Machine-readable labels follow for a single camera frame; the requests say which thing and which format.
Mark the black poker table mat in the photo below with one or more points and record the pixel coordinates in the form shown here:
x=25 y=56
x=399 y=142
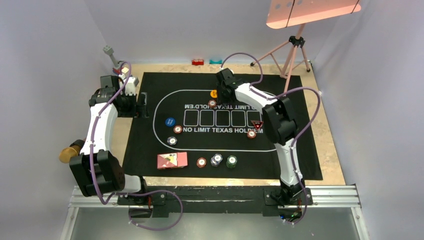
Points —
x=206 y=131

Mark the blue round dealer button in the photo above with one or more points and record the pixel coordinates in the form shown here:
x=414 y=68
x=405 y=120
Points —
x=170 y=122

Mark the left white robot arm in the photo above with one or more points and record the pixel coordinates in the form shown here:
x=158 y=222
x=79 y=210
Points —
x=95 y=169

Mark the orange round button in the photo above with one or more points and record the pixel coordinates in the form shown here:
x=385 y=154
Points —
x=214 y=94

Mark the teal small block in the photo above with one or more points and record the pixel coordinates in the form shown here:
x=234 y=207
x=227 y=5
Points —
x=215 y=61

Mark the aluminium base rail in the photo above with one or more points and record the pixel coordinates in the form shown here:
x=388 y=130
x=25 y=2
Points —
x=219 y=213

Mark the red triangular button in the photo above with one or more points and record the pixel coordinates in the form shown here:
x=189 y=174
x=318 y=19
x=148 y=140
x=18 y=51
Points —
x=257 y=124

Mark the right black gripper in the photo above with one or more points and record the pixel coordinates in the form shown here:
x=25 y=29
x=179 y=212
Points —
x=220 y=98

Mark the colourful toy block train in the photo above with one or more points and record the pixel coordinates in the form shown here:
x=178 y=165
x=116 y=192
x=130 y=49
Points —
x=121 y=71

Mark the green poker chip stack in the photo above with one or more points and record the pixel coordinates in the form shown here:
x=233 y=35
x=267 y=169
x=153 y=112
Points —
x=231 y=161

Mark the pink music stand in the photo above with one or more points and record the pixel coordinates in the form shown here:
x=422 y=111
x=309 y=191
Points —
x=289 y=13

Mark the red small block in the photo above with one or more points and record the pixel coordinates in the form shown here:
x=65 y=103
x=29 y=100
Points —
x=197 y=62

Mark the blue poker chip stack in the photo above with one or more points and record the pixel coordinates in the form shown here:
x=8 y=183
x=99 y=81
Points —
x=216 y=160

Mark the gold microphone on stand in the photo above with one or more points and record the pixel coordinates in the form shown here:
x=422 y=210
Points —
x=72 y=150

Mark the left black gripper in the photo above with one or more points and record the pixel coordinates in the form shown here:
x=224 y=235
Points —
x=137 y=111

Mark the red poker chip top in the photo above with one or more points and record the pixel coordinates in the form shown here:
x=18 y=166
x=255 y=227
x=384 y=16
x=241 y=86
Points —
x=212 y=103

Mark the pink playing card box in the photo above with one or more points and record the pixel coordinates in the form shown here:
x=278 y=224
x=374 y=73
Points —
x=172 y=160

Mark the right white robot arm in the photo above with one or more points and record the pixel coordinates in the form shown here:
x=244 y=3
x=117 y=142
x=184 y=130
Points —
x=279 y=125

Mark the red poker chip stack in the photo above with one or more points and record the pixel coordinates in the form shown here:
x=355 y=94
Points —
x=201 y=162

